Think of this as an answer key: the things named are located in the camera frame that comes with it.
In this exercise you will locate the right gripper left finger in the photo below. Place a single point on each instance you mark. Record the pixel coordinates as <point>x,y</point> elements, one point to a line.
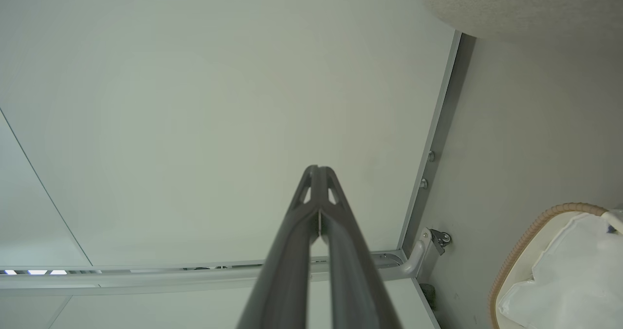
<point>284,270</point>

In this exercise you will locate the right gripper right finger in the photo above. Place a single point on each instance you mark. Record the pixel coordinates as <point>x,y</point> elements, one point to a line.
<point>355,280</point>

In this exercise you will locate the white basket liner cloth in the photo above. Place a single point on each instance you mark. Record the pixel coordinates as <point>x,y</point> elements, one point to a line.
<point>574,270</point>

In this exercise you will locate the wicker laundry basket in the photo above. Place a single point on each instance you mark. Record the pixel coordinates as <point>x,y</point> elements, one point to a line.
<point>577,206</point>

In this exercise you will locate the black caster wheel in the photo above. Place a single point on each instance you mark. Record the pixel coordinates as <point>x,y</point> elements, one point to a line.
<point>441,240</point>

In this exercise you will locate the grey fabric sofa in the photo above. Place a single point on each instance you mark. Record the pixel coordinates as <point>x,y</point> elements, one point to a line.
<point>525,3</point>

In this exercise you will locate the grey partition foot bracket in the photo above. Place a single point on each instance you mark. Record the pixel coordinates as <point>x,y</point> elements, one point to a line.
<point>417,257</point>

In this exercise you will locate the silver rail bolt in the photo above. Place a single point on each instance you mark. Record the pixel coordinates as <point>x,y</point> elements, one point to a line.
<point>424,183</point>
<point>431,155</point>

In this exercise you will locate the grey partition floor rail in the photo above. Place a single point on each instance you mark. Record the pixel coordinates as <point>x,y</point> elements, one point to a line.
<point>437,139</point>

